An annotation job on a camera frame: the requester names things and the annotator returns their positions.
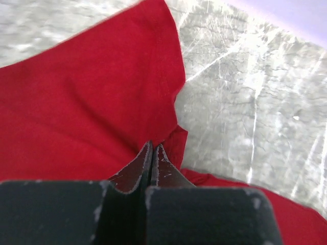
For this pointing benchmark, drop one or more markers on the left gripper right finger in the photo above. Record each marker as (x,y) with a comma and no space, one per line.
(178,212)

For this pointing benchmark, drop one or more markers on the red t shirt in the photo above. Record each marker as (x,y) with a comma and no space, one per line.
(234,100)

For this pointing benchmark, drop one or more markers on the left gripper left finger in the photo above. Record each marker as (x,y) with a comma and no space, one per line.
(108,211)

